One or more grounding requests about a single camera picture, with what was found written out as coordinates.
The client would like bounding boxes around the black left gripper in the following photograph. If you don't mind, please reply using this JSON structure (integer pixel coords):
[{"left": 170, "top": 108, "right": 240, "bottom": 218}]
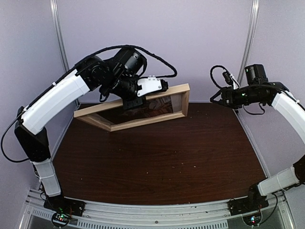
[{"left": 104, "top": 71, "right": 147, "bottom": 110}]

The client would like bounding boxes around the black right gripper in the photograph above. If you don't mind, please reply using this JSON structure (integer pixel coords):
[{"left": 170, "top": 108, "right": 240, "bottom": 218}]
[{"left": 211, "top": 86, "right": 264, "bottom": 109}]

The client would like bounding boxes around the clear acrylic sheet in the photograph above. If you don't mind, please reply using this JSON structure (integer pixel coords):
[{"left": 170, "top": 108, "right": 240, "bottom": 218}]
[{"left": 95, "top": 94, "right": 173, "bottom": 125}]

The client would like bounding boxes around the books photo print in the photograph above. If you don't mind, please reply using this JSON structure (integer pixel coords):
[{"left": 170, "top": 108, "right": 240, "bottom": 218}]
[{"left": 142, "top": 96, "right": 173, "bottom": 117}]

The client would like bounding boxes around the light wooden picture frame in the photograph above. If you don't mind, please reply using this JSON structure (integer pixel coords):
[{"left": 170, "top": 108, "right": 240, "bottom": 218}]
[{"left": 74, "top": 83, "right": 190, "bottom": 132}]

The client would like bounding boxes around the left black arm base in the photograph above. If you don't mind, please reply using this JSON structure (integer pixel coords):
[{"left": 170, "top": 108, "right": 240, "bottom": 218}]
[{"left": 43, "top": 194, "right": 85, "bottom": 217}]

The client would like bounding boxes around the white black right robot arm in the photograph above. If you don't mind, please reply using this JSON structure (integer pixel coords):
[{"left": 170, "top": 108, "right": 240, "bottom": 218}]
[{"left": 210, "top": 64, "right": 305, "bottom": 211}]

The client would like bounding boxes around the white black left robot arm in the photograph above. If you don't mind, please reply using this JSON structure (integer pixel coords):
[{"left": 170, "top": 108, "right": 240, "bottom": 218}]
[{"left": 14, "top": 45, "right": 168, "bottom": 212}]

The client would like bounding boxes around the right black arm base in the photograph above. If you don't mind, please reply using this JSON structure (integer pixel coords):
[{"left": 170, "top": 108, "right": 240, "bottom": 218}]
[{"left": 227, "top": 184, "right": 269, "bottom": 216}]

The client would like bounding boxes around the right round circuit board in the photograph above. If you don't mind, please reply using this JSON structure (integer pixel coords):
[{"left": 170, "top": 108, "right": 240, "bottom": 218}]
[{"left": 243, "top": 214, "right": 262, "bottom": 227}]

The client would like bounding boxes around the round circuit board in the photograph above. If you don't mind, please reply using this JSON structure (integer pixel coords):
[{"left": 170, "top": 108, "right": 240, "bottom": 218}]
[
  {"left": 51, "top": 213, "right": 71, "bottom": 228},
  {"left": 243, "top": 214, "right": 262, "bottom": 227}
]

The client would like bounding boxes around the left round circuit board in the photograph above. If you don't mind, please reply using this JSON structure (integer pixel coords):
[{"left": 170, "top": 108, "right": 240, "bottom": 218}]
[{"left": 51, "top": 213, "right": 71, "bottom": 228}]

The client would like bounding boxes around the right aluminium corner post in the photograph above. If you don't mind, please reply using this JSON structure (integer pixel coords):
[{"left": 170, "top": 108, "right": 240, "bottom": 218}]
[{"left": 237, "top": 0, "right": 260, "bottom": 86}]

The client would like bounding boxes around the aluminium corner post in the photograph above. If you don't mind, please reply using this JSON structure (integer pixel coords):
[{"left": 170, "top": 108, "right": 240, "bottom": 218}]
[
  {"left": 49, "top": 0, "right": 81, "bottom": 108},
  {"left": 237, "top": 0, "right": 260, "bottom": 86}
]

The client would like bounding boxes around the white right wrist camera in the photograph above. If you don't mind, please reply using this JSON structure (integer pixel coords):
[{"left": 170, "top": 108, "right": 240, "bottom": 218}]
[{"left": 222, "top": 71, "right": 240, "bottom": 90}]

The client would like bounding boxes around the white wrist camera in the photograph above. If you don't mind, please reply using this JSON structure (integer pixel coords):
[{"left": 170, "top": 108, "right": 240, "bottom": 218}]
[
  {"left": 136, "top": 76, "right": 169, "bottom": 97},
  {"left": 222, "top": 71, "right": 240, "bottom": 90}
]

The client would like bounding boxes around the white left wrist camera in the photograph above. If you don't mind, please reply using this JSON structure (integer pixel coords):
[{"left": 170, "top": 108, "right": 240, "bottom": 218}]
[{"left": 136, "top": 76, "right": 169, "bottom": 97}]

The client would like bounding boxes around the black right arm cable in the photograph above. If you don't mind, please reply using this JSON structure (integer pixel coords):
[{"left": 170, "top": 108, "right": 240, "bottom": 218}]
[{"left": 209, "top": 64, "right": 266, "bottom": 115}]

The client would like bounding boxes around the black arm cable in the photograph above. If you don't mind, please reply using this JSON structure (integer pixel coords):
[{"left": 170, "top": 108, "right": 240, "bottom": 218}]
[
  {"left": 0, "top": 44, "right": 178, "bottom": 163},
  {"left": 209, "top": 64, "right": 266, "bottom": 115}
]

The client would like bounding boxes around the left aluminium corner post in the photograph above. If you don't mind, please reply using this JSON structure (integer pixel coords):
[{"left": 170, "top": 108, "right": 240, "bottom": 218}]
[{"left": 49, "top": 0, "right": 81, "bottom": 108}]

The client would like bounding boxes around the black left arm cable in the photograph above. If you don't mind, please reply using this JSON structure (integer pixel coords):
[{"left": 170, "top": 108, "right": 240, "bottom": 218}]
[{"left": 0, "top": 44, "right": 178, "bottom": 163}]

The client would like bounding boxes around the aluminium front rail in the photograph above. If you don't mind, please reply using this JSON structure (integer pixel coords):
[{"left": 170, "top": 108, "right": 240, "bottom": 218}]
[{"left": 19, "top": 188, "right": 296, "bottom": 229}]

